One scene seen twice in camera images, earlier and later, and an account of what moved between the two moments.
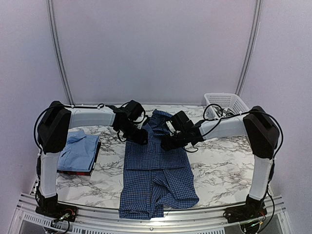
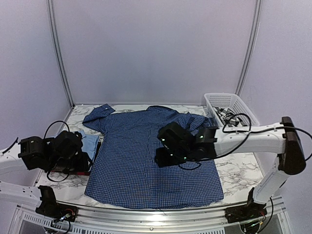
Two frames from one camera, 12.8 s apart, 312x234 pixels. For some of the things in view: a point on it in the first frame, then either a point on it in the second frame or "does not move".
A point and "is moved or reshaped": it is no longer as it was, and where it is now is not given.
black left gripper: x=140 y=138 → x=82 y=165
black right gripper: x=167 y=145 → x=162 y=161
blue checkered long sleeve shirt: x=154 y=179 is moved or reshaped
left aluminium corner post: x=51 y=18 does not move
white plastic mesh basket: x=222 y=104 does not move
